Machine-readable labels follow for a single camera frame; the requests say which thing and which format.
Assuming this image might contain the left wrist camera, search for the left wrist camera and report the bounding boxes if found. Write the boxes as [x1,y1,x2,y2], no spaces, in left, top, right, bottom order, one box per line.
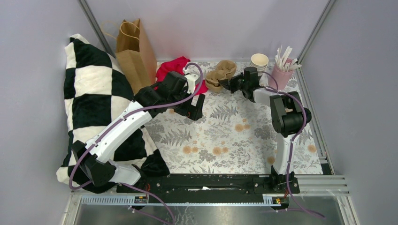
[184,73,199,94]

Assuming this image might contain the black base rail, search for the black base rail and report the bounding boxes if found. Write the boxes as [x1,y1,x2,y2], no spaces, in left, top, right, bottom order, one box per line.
[116,172,301,206]

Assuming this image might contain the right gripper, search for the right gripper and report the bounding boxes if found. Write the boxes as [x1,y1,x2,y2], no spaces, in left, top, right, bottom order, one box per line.
[218,73,248,94]

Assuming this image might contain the stack of paper cups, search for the stack of paper cups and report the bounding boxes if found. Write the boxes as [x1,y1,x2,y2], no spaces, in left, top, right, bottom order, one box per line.
[250,53,269,72]

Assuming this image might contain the cardboard cup carrier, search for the cardboard cup carrier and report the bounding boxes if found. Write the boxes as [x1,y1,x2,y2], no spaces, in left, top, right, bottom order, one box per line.
[205,60,237,93]

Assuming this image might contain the floral table mat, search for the floral table mat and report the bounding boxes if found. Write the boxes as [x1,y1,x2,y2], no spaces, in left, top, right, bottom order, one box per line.
[133,60,324,175]

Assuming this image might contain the brown paper bag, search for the brown paper bag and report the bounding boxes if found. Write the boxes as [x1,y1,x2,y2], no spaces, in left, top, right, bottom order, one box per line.
[100,18,157,94]

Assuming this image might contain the black white checkered pillow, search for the black white checkered pillow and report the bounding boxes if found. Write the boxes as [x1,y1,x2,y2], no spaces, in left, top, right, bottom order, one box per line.
[56,34,170,194]

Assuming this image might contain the pink straw holder cup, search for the pink straw holder cup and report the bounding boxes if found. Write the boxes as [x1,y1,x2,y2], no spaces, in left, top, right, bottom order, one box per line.
[268,63,294,90]

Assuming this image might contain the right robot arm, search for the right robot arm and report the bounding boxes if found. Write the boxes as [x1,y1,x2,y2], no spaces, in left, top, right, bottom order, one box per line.
[218,67,312,193]

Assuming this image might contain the red cloth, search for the red cloth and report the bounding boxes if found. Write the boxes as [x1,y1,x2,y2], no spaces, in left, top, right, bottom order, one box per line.
[156,56,200,83]

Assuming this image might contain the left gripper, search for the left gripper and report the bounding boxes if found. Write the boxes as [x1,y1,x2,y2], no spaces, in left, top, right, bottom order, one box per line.
[169,87,205,120]

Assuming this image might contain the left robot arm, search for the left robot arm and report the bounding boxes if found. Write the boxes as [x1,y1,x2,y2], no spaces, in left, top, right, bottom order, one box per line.
[72,72,205,193]

